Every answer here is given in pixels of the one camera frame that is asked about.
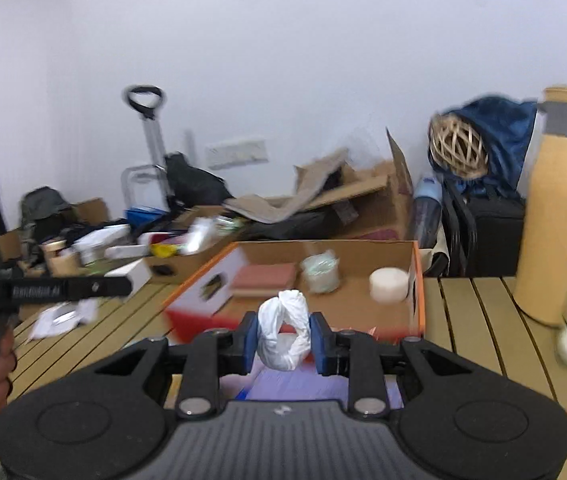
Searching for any beige mat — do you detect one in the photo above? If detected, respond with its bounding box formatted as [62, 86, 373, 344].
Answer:
[226, 147, 351, 223]

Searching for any flat black bag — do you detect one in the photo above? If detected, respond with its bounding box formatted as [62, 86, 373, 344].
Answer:
[243, 210, 334, 241]

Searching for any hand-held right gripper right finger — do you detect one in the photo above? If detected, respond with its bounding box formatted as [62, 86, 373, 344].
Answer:
[310, 311, 469, 420]

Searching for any white wall socket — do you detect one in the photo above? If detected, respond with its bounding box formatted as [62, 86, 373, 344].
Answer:
[206, 137, 269, 170]

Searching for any white bottle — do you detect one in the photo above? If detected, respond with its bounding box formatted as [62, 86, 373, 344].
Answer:
[187, 217, 215, 256]

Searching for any pink sponge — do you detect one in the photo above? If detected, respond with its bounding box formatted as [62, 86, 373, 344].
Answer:
[233, 262, 298, 295]

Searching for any white box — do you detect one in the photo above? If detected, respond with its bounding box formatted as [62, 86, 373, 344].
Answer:
[106, 259, 151, 293]

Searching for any white round container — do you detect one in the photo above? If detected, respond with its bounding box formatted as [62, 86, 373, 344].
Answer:
[369, 267, 410, 305]

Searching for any wicker ball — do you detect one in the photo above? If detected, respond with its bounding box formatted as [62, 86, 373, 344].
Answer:
[429, 114, 488, 179]

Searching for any red cardboard box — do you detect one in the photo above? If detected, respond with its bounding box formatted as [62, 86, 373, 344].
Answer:
[163, 240, 427, 347]

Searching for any blue folder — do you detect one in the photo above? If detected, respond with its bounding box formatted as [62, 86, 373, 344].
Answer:
[126, 207, 169, 226]

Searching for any clear jar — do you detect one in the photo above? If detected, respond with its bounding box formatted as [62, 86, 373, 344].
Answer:
[301, 252, 341, 295]

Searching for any white plastic bag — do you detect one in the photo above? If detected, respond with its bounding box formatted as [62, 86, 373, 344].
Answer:
[256, 290, 311, 372]

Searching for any open brown cardboard box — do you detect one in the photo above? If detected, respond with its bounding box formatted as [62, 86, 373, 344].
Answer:
[0, 197, 109, 276]

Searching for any black hand trolley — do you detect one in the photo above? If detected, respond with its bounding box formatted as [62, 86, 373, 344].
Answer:
[120, 85, 171, 211]

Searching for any green backpack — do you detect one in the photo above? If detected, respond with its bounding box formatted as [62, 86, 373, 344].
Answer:
[19, 186, 71, 231]

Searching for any yellow thermos jug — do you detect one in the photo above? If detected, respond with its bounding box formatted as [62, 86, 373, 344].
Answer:
[513, 86, 567, 326]

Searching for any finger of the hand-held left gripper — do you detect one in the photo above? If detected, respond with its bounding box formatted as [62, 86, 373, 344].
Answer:
[70, 275, 133, 303]

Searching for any blue water bottle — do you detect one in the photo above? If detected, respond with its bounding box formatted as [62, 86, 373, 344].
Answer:
[411, 175, 444, 251]

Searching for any dark blue cloth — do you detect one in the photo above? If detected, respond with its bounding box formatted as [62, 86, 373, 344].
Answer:
[428, 95, 539, 196]

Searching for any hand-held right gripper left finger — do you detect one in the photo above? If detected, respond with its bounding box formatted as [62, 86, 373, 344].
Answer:
[94, 311, 259, 420]

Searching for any brown cardboard box with handle hole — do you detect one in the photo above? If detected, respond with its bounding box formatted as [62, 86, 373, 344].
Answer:
[143, 205, 244, 281]

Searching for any purple packet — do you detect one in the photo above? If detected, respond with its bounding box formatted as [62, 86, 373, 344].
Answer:
[236, 365, 404, 408]

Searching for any large brown cardboard box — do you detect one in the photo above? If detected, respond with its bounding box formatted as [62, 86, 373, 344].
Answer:
[293, 127, 414, 241]

